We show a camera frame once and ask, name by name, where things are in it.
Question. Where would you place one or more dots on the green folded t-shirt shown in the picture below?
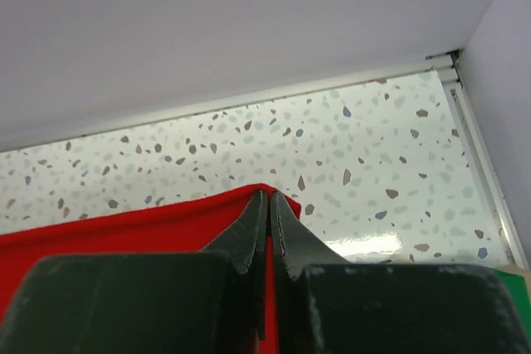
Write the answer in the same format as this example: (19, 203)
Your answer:
(518, 285)

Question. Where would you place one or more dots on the red t-shirt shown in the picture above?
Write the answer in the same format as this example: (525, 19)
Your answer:
(184, 227)

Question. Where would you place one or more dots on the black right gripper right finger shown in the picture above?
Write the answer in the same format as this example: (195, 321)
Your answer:
(326, 304)

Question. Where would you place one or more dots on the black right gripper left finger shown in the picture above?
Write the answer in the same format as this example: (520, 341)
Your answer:
(143, 301)

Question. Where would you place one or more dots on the tan cardboard board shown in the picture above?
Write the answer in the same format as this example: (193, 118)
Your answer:
(514, 269)

